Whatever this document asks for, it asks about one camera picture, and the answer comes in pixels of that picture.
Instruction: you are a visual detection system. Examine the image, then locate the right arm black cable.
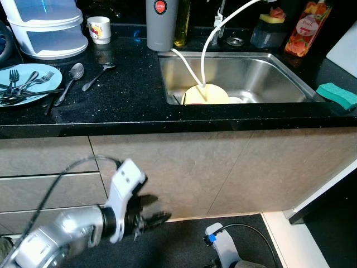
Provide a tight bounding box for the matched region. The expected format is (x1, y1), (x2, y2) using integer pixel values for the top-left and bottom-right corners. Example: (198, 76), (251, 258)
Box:
(215, 223), (279, 268)

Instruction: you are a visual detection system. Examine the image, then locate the silver fork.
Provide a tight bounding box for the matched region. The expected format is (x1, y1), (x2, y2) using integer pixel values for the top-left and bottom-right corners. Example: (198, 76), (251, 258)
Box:
(4, 71), (55, 101)
(1, 69), (21, 104)

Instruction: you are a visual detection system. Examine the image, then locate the beige sink cabinet front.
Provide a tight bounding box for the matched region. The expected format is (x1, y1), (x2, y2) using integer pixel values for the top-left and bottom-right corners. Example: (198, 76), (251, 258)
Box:
(89, 127), (357, 219)

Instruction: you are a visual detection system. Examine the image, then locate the dark sponge holder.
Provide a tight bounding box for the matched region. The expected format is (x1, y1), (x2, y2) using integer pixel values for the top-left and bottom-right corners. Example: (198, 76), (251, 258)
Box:
(250, 21), (286, 50)

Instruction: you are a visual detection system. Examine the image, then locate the black round appliance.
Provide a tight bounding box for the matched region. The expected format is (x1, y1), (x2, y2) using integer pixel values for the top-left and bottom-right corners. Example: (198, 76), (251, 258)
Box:
(0, 21), (16, 64)

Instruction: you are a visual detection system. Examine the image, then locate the white cutting board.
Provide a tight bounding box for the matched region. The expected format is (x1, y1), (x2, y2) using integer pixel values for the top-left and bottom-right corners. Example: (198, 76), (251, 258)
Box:
(326, 22), (357, 79)

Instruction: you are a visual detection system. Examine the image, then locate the light blue plate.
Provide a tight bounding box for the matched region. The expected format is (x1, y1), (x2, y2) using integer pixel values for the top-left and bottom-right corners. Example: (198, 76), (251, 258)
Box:
(0, 63), (64, 107)

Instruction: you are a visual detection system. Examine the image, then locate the green sponge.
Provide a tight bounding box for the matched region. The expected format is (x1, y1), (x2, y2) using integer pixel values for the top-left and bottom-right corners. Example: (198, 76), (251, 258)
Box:
(316, 83), (357, 111)

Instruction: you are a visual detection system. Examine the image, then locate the yellow sponge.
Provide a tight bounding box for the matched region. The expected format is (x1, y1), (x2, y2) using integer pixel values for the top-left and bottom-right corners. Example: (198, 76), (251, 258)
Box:
(259, 14), (285, 25)

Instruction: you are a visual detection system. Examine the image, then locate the white cabinet side panel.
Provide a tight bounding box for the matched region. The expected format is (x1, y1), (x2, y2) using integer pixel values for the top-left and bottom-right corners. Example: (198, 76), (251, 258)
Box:
(282, 159), (357, 224)

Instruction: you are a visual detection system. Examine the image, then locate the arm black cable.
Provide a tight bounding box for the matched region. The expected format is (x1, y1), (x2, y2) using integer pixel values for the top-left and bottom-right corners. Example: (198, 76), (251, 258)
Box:
(215, 223), (279, 268)
(31, 156), (122, 224)

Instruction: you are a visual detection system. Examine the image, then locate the thick white faucet hose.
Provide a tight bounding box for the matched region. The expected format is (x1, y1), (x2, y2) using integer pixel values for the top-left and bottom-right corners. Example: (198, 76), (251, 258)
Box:
(200, 0), (263, 90)

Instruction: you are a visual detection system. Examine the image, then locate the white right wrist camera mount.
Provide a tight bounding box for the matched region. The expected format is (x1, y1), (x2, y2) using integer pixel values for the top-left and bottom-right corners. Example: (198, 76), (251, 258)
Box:
(204, 222), (242, 268)

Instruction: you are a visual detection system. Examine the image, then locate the round chrome counter cap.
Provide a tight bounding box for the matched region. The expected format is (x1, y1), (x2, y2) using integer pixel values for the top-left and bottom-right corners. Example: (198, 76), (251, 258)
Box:
(226, 36), (246, 47)

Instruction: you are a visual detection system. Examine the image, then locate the grey water filter canister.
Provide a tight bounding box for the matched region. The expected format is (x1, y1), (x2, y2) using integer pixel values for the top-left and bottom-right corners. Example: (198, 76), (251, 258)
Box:
(146, 0), (179, 52)

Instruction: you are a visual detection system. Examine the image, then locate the black chopstick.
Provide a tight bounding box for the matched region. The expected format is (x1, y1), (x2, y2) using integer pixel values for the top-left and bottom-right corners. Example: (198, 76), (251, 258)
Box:
(0, 85), (65, 97)
(45, 84), (67, 116)

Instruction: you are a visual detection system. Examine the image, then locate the black built-in appliance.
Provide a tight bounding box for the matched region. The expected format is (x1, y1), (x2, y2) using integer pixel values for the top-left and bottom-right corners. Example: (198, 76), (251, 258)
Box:
(289, 170), (357, 268)

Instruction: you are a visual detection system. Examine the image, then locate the stainless steel sink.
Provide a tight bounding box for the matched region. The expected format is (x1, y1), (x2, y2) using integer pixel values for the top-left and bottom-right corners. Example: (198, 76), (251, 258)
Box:
(158, 51), (324, 106)

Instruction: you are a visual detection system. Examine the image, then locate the thin white filter hose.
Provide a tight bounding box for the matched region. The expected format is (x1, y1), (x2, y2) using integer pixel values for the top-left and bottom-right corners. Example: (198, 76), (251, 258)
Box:
(170, 49), (201, 87)

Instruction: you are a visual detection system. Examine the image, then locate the yellow patterned plate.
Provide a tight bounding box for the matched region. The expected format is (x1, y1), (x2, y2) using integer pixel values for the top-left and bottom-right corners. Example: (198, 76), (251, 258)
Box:
(181, 84), (230, 106)

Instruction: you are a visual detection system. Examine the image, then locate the small silver spoon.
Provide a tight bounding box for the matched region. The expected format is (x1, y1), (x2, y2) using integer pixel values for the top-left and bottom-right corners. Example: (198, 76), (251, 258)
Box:
(82, 62), (117, 92)

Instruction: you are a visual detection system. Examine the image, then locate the yellow oil bottle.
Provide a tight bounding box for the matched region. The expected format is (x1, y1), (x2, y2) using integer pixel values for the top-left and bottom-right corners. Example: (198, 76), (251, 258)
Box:
(174, 0), (191, 48)

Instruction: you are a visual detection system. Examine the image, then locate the white stacked food container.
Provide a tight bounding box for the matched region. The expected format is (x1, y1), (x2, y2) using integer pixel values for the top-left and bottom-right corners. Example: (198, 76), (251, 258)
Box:
(0, 0), (89, 60)

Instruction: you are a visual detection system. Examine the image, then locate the white printed mug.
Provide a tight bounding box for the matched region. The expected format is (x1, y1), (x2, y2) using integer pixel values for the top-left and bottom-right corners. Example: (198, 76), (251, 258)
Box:
(86, 16), (111, 45)

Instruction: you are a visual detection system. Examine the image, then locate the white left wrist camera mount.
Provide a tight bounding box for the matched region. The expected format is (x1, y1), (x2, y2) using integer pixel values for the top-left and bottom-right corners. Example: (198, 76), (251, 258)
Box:
(106, 158), (147, 244)

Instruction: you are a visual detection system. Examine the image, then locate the chrome sink faucet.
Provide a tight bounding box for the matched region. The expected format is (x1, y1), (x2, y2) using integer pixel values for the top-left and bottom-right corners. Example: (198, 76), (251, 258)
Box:
(215, 0), (230, 39)

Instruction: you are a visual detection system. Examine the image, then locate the orange dish soap bottle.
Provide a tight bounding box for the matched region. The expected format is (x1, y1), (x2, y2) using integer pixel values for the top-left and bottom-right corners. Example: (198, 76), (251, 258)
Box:
(284, 0), (334, 58)

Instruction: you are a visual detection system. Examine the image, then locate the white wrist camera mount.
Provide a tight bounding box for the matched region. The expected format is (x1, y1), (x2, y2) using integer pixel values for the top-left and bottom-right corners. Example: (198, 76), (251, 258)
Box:
(106, 158), (147, 244)
(204, 222), (242, 268)

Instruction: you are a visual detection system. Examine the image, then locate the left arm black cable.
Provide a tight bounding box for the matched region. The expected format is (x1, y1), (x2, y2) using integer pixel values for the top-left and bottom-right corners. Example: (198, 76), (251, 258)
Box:
(31, 156), (122, 224)

